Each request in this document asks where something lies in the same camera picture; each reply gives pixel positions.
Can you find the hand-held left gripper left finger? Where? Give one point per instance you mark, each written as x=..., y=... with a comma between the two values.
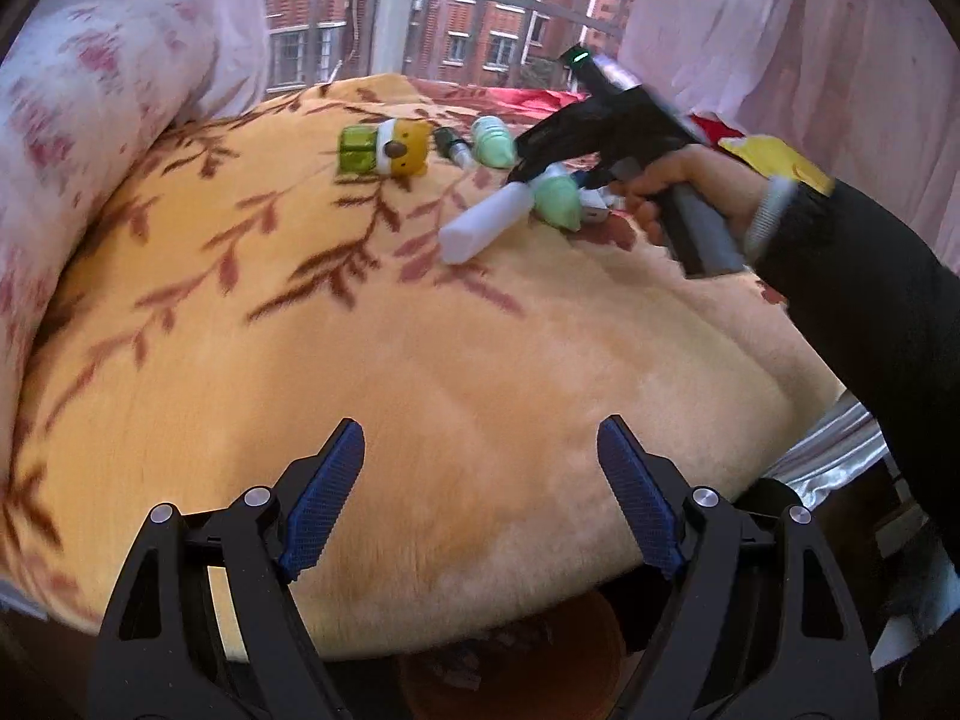
x=322, y=502

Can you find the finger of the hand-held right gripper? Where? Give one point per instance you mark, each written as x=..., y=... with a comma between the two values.
x=619, y=165
x=570, y=139

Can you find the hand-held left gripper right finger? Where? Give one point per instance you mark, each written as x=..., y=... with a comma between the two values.
x=637, y=502

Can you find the green pump bottle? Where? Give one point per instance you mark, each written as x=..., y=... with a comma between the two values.
x=555, y=199

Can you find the long white tube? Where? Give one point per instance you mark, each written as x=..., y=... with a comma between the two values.
x=480, y=229

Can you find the person's right forearm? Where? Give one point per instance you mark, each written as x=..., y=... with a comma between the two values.
x=862, y=300

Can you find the person's right hand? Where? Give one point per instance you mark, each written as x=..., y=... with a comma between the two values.
x=705, y=172

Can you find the small white cap piece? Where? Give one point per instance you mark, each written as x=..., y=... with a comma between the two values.
x=596, y=208

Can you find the red cloth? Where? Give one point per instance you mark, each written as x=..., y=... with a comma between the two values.
x=712, y=127

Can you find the small green bottle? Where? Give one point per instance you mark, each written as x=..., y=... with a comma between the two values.
x=495, y=142

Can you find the red brick building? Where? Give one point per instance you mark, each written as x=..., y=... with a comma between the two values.
x=510, y=15

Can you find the yellow bear toy bottle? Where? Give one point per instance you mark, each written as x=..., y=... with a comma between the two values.
x=405, y=146

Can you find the yellow floral plush blanket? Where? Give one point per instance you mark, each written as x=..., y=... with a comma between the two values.
x=450, y=360

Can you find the silver bed skirt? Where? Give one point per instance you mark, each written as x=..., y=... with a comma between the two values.
x=832, y=442

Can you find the floral bolster pillow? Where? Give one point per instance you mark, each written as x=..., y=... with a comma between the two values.
x=75, y=105

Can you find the white window frame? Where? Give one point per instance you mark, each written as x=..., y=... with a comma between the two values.
x=394, y=15

